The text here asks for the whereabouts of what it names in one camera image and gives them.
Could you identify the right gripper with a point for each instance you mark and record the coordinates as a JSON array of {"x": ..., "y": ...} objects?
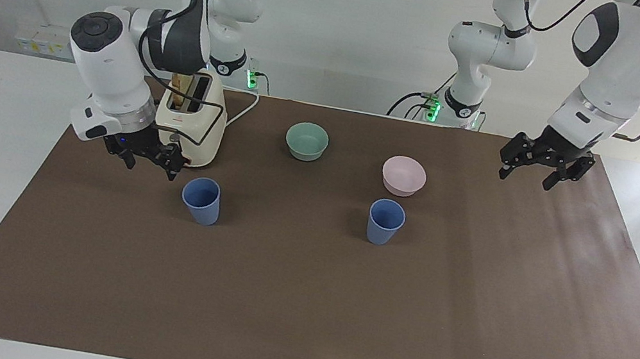
[{"x": 138, "y": 144}]

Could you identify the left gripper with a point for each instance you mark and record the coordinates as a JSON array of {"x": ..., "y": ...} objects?
[{"x": 565, "y": 145}]

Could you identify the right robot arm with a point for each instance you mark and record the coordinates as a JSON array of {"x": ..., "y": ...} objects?
[{"x": 110, "y": 73}]

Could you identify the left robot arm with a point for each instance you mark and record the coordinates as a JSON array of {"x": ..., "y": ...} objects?
[{"x": 621, "y": 67}]

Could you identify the cream toaster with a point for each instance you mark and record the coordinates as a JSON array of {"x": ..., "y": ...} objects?
[{"x": 192, "y": 132}]

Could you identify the blue cup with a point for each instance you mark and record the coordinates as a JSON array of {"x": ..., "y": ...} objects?
[
  {"x": 202, "y": 202},
  {"x": 385, "y": 223}
]

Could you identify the toast slice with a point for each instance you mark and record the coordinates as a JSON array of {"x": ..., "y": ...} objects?
[{"x": 180, "y": 90}]

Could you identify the pink bowl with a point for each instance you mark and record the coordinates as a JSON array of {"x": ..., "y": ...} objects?
[{"x": 403, "y": 177}]

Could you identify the green bowl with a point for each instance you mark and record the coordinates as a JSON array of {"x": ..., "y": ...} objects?
[{"x": 307, "y": 141}]

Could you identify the white wall socket strip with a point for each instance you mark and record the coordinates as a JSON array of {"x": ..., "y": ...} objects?
[{"x": 44, "y": 41}]

